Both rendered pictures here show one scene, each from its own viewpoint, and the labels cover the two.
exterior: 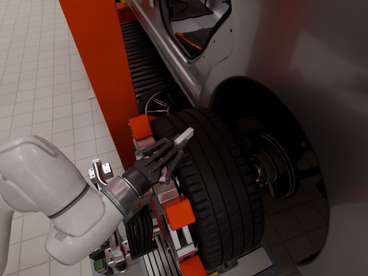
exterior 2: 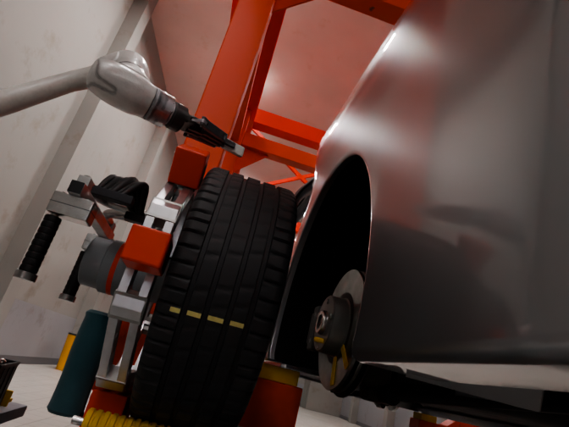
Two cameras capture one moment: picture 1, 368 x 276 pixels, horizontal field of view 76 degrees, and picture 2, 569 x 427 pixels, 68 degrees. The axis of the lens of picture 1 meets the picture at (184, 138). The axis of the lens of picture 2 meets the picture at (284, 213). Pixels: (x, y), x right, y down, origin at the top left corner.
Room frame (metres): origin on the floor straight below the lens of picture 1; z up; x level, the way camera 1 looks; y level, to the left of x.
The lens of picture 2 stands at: (-0.57, -0.49, 0.68)
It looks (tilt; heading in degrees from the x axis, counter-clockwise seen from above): 22 degrees up; 16
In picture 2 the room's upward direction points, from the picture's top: 14 degrees clockwise
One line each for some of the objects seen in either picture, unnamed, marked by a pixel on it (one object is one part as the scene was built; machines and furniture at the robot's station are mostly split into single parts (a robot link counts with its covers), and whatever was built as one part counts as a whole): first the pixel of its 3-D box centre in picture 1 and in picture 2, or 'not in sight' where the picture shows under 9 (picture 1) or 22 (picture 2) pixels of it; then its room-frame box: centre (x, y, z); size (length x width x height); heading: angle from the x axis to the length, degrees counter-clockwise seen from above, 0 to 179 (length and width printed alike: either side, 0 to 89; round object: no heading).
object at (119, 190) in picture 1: (122, 194); (160, 108); (0.25, 0.15, 1.26); 0.09 x 0.06 x 0.09; 49
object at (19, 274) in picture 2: (118, 263); (40, 245); (0.18, 0.25, 0.83); 0.04 x 0.04 x 0.16
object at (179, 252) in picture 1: (161, 197); (155, 278); (0.43, 0.10, 0.85); 0.54 x 0.07 x 0.54; 23
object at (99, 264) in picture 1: (99, 265); not in sight; (0.20, 0.37, 0.64); 0.04 x 0.04 x 0.04; 23
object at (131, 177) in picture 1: (144, 174); (185, 121); (0.31, 0.10, 1.26); 0.09 x 0.08 x 0.07; 138
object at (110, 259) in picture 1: (120, 253); (73, 208); (0.19, 0.22, 0.93); 0.09 x 0.05 x 0.05; 113
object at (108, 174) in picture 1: (101, 173); (101, 246); (0.50, 0.35, 0.93); 0.09 x 0.05 x 0.05; 113
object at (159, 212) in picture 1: (145, 203); (128, 271); (0.40, 0.16, 0.85); 0.21 x 0.14 x 0.14; 113
